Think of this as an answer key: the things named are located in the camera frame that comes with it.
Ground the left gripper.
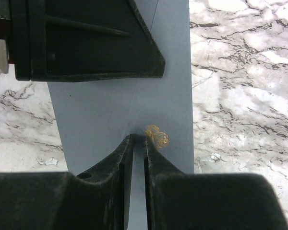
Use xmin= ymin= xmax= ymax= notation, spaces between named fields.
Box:
xmin=0 ymin=0 xmax=14 ymax=74

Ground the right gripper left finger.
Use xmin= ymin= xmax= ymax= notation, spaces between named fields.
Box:
xmin=0 ymin=135 xmax=133 ymax=230

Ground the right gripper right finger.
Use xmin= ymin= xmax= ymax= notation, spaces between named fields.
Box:
xmin=144 ymin=138 xmax=288 ymax=230

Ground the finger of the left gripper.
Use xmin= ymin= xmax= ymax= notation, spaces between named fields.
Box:
xmin=11 ymin=0 xmax=165 ymax=82

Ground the grey-blue envelope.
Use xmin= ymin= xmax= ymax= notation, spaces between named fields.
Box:
xmin=47 ymin=0 xmax=195 ymax=230

